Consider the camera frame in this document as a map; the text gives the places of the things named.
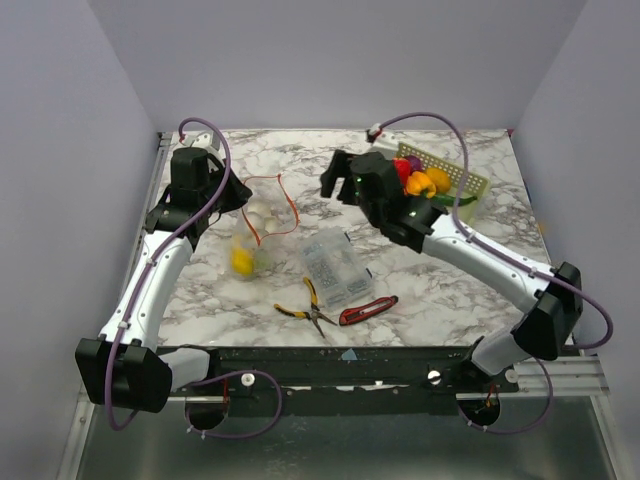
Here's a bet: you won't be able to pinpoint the red black utility knife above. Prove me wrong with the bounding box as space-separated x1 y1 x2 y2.
338 295 399 327

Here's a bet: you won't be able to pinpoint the yellow handled pliers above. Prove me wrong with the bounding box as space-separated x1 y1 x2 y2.
273 277 337 339

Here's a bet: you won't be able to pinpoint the beige perforated plastic basket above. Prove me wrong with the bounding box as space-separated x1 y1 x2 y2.
397 142 491 224

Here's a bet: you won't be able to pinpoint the clear plastic parts box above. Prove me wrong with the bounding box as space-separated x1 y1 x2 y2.
299 227 374 309

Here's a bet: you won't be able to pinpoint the clear zip top bag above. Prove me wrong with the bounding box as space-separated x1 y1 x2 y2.
229 173 300 279

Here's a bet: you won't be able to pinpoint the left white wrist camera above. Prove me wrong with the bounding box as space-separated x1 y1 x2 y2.
183 131 221 153

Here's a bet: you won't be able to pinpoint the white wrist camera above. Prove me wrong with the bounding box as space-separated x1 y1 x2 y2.
367 130 399 160
183 131 221 153

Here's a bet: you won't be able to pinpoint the yellow toy bell pepper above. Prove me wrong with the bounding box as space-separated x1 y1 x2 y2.
405 171 437 198

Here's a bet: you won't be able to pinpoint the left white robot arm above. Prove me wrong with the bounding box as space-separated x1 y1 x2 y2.
75 146 252 413

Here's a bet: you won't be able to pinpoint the purple toy onion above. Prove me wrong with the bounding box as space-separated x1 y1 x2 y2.
404 155 423 173

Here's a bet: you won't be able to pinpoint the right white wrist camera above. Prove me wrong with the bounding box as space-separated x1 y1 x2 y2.
367 130 399 160

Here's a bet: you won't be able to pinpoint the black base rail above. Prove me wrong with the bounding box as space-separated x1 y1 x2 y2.
163 344 521 416

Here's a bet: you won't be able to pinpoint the orange toy lemon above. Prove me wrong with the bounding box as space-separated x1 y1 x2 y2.
425 167 452 194

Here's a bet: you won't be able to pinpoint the yellow toy mango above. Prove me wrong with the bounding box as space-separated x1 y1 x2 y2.
230 247 255 276

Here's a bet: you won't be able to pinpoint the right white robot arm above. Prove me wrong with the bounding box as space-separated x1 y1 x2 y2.
320 150 583 392

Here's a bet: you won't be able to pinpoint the green toy chili pepper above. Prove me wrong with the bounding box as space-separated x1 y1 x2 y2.
429 192 479 207

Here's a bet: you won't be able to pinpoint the red toy apple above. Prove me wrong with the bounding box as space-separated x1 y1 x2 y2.
392 158 412 185

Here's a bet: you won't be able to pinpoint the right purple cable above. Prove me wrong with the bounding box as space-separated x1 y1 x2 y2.
367 112 615 435

